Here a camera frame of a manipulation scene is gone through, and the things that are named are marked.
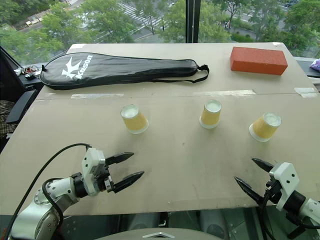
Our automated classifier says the plaid cloth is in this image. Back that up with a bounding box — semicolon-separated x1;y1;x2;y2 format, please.
0;99;17;139

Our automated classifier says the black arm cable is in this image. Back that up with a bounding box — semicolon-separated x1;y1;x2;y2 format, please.
258;186;276;240
0;142;91;240

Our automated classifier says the purple patterned object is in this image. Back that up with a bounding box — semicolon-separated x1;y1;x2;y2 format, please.
309;58;320;73

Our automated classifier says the black window frame post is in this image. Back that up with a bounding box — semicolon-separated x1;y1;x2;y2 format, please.
185;0;200;44

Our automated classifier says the grey robot torso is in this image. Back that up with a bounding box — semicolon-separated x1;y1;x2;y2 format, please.
94;226;214;240

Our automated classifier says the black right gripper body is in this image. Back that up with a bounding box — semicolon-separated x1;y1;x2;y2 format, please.
261;171;280;205

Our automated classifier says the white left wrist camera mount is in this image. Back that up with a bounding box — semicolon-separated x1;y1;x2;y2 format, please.
81;147;106;197

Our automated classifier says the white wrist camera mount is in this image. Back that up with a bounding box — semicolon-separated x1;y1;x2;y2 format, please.
81;147;106;197
269;162;300;211

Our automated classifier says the bunch of keys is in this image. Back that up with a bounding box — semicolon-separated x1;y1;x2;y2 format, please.
13;64;43;81

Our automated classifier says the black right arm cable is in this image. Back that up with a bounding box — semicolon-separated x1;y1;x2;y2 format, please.
258;186;276;240

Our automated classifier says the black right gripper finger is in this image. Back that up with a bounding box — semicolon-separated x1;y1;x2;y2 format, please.
251;157;276;174
233;176;265;205

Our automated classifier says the clear tape strip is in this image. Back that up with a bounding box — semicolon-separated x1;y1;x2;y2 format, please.
293;86;319;99
192;90;258;97

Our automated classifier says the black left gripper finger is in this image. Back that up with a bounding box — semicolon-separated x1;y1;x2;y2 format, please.
111;170;146;194
104;151;135;166

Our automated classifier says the red brick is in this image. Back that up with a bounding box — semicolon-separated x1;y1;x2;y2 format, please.
229;46;289;77

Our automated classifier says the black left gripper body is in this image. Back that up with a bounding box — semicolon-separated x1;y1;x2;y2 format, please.
94;162;118;194

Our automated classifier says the black racket bag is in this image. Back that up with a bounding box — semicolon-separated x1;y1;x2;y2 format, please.
39;50;211;91

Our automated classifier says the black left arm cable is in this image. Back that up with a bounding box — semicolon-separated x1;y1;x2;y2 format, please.
0;142;91;240

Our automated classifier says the black chair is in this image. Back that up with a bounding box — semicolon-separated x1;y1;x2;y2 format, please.
0;45;39;125

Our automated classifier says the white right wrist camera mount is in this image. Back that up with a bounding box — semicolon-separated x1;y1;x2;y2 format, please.
269;162;300;211

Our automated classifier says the yellow paper cup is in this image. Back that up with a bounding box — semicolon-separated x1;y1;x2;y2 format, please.
248;112;283;144
199;99;223;130
120;104;150;135

